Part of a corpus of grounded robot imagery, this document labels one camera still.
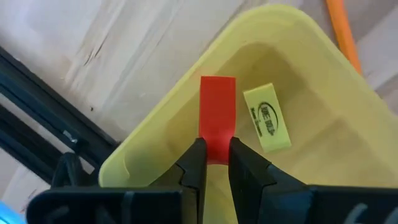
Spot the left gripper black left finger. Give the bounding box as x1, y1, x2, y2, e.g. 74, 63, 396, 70
151, 138, 208, 224

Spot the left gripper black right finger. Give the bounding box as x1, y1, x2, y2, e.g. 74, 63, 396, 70
228, 136, 309, 224

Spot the red eraser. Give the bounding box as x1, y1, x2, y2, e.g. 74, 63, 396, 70
198, 76, 236, 166

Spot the yellow plastic bin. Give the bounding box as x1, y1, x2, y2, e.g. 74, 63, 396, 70
98, 3, 398, 224

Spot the orange pencil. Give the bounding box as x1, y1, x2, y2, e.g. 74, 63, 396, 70
325, 0, 363, 75

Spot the yellow printed eraser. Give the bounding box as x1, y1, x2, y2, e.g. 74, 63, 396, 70
243, 82, 292, 154

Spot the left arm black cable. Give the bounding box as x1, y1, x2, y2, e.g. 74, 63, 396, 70
51, 152, 94, 189

